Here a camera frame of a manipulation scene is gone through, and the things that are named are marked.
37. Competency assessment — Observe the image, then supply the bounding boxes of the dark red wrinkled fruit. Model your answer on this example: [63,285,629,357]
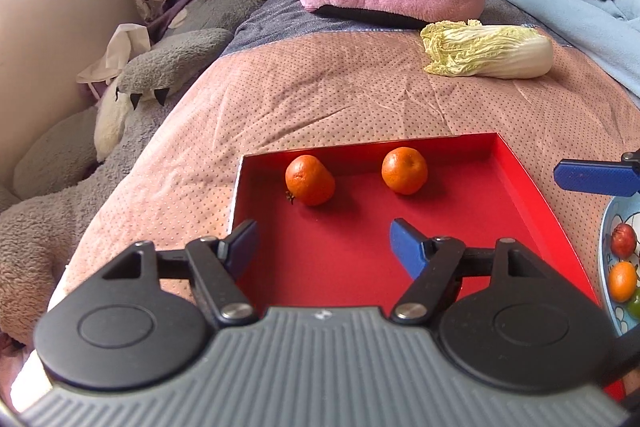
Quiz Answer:
[611,222,637,259]

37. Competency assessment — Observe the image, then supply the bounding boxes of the green tomato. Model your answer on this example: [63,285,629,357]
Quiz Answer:
[626,288,640,321]

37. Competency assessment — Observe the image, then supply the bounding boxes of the orange mandarin with stem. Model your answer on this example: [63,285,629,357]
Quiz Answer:
[285,155,335,207]

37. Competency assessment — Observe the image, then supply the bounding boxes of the blue cartoon plate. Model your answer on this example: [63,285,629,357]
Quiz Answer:
[598,194,639,336]

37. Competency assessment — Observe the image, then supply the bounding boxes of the grey plush shark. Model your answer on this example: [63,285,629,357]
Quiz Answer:
[1,0,264,345]

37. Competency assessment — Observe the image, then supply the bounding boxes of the red shallow box tray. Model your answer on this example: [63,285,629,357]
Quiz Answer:
[226,131,626,400]

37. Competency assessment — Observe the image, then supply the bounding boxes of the napa cabbage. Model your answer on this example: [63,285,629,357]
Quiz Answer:
[420,20,553,80]

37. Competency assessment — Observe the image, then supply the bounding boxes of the pink dotted bedspread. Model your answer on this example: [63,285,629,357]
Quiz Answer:
[32,30,639,314]

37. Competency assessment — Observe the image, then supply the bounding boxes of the white plastic bag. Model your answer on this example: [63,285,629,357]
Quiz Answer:
[76,23,151,84]

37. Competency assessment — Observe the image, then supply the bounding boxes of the grey bed sheet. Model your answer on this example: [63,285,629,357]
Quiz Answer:
[222,0,558,55]

